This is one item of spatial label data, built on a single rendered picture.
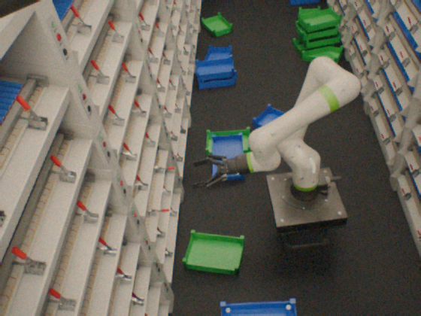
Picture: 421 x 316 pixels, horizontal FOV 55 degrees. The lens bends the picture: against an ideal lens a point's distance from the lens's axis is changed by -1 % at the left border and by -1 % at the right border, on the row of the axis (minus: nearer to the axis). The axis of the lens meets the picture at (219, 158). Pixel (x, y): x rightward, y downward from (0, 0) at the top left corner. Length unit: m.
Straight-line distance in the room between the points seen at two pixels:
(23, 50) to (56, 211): 0.40
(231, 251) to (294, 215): 0.48
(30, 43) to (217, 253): 1.59
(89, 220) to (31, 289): 0.35
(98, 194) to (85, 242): 0.18
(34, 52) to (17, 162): 0.30
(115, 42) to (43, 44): 0.61
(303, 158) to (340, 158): 0.87
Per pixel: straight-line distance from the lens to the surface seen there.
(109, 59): 1.57
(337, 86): 1.77
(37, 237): 1.05
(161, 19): 2.57
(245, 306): 1.79
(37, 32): 1.08
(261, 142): 1.67
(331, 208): 2.05
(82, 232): 1.26
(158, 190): 2.04
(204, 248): 2.35
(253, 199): 2.53
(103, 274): 1.39
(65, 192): 1.12
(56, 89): 1.14
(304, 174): 1.94
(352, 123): 3.03
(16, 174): 0.94
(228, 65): 3.49
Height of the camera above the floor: 1.98
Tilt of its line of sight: 46 degrees down
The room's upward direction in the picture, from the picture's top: 9 degrees counter-clockwise
